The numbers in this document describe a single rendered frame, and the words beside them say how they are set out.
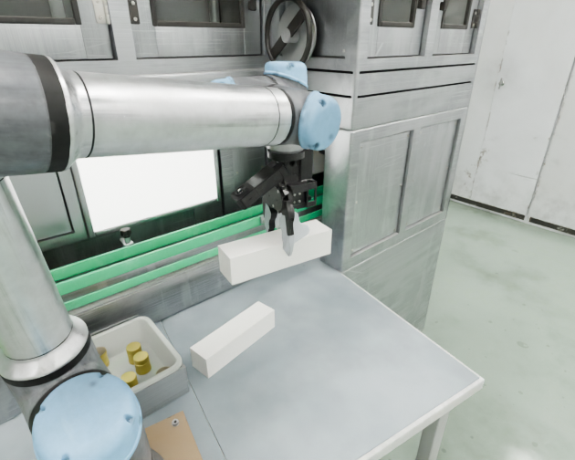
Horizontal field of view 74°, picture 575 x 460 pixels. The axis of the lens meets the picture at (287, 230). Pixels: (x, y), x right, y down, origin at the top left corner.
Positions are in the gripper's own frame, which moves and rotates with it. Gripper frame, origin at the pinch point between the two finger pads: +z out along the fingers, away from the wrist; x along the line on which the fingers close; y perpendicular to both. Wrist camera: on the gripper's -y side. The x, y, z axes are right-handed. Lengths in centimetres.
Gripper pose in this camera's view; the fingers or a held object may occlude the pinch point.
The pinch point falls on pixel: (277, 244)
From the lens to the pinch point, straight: 80.8
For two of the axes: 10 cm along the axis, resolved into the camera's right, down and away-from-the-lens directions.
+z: 0.0, 9.0, 4.4
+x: -5.2, -3.8, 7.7
